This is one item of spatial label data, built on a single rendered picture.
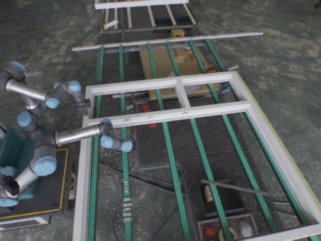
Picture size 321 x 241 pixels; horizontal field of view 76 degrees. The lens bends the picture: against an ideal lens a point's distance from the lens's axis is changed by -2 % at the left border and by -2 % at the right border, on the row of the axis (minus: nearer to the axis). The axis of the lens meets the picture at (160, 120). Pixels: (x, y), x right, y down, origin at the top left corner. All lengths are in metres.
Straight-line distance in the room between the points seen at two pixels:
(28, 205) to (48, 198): 0.17
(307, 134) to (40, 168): 3.08
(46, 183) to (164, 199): 1.17
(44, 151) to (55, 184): 0.95
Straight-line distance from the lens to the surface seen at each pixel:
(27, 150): 2.11
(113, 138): 1.34
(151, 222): 2.30
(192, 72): 2.67
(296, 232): 1.53
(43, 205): 2.26
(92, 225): 1.46
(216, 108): 1.86
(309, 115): 3.67
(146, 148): 1.95
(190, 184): 1.80
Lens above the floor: 2.23
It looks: 50 degrees down
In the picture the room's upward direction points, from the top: straight up
